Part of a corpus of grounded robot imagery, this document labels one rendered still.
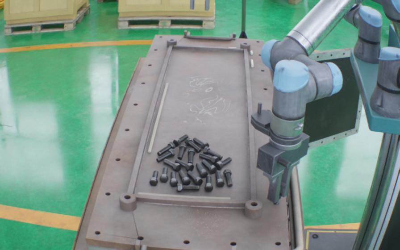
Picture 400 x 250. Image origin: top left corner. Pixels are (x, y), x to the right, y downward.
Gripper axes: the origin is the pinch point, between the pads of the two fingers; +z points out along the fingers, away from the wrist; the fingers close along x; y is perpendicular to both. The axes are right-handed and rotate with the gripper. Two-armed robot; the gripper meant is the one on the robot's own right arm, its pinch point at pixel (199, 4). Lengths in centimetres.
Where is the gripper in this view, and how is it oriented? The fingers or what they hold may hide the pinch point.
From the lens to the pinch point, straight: 198.6
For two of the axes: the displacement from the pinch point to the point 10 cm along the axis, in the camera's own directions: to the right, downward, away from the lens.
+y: -1.7, 4.9, -8.5
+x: 9.9, 1.0, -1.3
